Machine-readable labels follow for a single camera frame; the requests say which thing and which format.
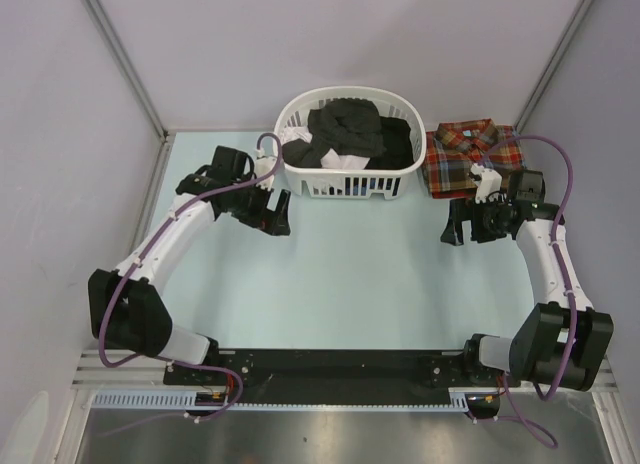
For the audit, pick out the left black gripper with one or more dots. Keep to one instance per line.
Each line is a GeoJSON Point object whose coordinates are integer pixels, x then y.
{"type": "Point", "coordinates": [270, 222]}

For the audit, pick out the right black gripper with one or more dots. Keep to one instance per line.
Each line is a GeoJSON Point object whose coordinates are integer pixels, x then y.
{"type": "Point", "coordinates": [467, 209]}

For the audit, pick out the dark striped long sleeve shirt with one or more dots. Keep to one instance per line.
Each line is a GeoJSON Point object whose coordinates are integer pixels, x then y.
{"type": "Point", "coordinates": [349, 126]}

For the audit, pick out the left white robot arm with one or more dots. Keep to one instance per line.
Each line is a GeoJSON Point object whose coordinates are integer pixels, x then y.
{"type": "Point", "coordinates": [126, 306]}

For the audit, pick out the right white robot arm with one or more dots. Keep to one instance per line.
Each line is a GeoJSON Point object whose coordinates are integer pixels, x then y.
{"type": "Point", "coordinates": [563, 341]}

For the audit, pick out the red plaid folded shirt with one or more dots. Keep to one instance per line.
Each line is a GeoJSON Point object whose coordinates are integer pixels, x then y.
{"type": "Point", "coordinates": [452, 149]}

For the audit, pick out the white shirt in basket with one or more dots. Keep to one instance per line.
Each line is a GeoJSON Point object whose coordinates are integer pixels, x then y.
{"type": "Point", "coordinates": [299, 152]}

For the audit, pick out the white plastic laundry basket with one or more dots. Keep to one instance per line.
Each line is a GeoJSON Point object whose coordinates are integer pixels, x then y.
{"type": "Point", "coordinates": [353, 184]}

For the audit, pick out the black garment in basket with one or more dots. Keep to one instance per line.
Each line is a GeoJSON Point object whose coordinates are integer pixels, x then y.
{"type": "Point", "coordinates": [398, 152]}

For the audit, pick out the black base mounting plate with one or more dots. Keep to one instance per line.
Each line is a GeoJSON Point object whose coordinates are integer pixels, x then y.
{"type": "Point", "coordinates": [359, 378]}

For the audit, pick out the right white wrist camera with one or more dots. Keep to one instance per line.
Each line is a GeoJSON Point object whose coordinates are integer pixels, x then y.
{"type": "Point", "coordinates": [488, 183]}

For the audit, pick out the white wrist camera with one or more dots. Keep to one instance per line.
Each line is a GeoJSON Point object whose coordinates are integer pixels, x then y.
{"type": "Point", "coordinates": [488, 183]}
{"type": "Point", "coordinates": [263, 165]}

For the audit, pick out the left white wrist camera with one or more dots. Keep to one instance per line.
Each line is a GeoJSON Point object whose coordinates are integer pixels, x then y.
{"type": "Point", "coordinates": [263, 165]}

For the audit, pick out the white slotted cable duct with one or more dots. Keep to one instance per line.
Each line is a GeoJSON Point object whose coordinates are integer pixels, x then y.
{"type": "Point", "coordinates": [193, 401]}

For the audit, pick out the right aluminium corner post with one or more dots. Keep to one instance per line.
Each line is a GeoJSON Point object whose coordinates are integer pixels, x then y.
{"type": "Point", "coordinates": [556, 58]}

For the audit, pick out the aluminium corner post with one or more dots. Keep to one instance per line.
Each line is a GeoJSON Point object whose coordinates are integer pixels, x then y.
{"type": "Point", "coordinates": [110, 36]}
{"type": "Point", "coordinates": [556, 58]}

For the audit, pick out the left aluminium corner post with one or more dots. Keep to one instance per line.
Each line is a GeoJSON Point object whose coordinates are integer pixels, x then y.
{"type": "Point", "coordinates": [110, 36]}

